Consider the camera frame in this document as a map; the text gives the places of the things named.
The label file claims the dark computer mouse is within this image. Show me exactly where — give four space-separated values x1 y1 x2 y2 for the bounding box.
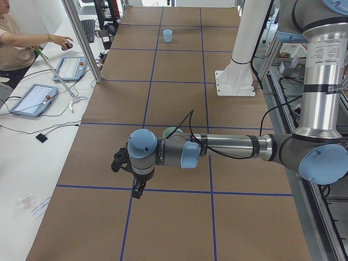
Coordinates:
61 43 73 51

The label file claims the grabber stick green handle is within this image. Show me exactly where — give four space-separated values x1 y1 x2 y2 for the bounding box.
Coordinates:
36 49 89 113

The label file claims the seated person beige shirt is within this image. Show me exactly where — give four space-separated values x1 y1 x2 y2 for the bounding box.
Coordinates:
1 1 72 89

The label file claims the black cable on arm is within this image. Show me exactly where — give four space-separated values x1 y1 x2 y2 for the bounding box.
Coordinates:
173 109 302 160

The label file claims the aluminium frame post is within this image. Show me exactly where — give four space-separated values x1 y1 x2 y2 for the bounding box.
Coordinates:
61 0 101 83

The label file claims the light blue plastic cup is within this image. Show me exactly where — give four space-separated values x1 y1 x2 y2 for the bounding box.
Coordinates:
163 29 172 43

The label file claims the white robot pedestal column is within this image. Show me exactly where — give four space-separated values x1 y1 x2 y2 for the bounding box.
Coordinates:
215 0 272 97

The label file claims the near blue teach pendant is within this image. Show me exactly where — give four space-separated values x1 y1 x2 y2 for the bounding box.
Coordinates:
10 84 58 117

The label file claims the small black square pad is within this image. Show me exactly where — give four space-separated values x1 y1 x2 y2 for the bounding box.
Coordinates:
35 133 48 143

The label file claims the clear plastic bag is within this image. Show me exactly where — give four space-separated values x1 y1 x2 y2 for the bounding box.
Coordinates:
14 192 37 218

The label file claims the black keyboard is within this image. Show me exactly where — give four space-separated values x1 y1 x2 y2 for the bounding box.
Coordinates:
80 19 95 43

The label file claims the blue teach pendant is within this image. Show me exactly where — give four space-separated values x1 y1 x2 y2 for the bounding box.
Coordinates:
55 57 88 82
10 84 58 117

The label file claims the far blue teach pendant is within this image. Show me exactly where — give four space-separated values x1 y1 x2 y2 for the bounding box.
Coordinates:
55 57 88 82

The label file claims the mint green bowl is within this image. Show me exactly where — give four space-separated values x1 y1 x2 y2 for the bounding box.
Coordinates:
162 127 183 138

